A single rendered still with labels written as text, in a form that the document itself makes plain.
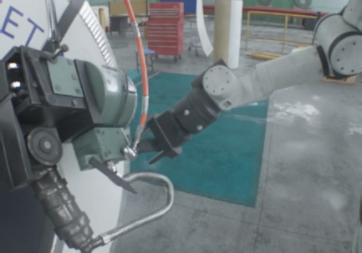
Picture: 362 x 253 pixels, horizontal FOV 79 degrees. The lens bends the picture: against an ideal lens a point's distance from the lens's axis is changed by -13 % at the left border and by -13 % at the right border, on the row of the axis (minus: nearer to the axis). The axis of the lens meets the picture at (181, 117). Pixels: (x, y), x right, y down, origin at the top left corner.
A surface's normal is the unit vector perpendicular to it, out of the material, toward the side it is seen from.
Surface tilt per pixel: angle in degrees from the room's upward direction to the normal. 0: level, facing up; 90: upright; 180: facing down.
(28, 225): 54
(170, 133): 65
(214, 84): 58
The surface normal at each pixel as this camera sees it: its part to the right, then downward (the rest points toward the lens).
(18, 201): -0.33, -0.05
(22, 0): 0.93, 0.15
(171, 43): -0.25, 0.40
